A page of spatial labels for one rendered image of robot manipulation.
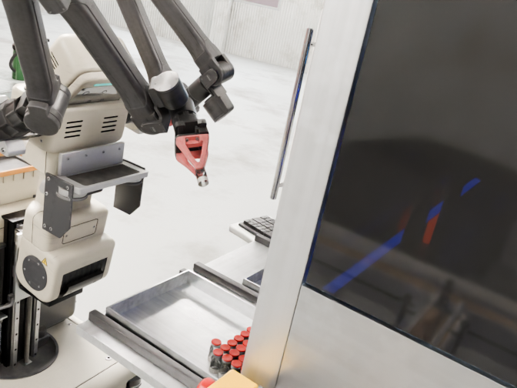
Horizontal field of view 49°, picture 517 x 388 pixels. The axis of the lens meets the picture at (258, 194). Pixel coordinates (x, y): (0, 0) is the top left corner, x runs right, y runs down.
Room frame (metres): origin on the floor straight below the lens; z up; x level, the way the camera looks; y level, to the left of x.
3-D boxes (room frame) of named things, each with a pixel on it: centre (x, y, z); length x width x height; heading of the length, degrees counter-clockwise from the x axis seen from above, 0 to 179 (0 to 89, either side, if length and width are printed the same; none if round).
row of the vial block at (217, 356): (0.99, -0.03, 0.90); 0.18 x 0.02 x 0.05; 150
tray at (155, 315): (1.03, 0.05, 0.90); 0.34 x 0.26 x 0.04; 60
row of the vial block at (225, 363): (0.98, -0.05, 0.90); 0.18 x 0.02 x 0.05; 150
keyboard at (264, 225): (1.71, -0.15, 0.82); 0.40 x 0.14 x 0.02; 49
